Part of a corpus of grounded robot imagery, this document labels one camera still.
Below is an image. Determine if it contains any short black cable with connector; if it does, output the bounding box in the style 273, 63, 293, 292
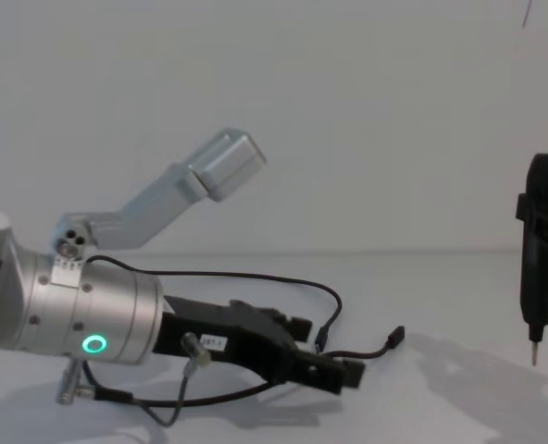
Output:
322, 326, 406, 367

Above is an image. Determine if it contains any long black looping cable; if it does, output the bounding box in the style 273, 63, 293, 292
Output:
82, 254, 343, 358

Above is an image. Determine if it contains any black cable with silver plug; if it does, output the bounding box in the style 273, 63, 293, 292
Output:
55, 359, 276, 404

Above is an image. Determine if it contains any black electric screwdriver tool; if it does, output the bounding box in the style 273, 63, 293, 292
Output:
518, 152, 548, 369

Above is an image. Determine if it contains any white table cloth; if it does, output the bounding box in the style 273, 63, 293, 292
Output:
0, 251, 548, 444

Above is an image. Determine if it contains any thin grey cable, clear plug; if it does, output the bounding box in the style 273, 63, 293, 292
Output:
155, 331, 212, 416

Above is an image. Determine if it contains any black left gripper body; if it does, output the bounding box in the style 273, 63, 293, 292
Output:
155, 294, 304, 386

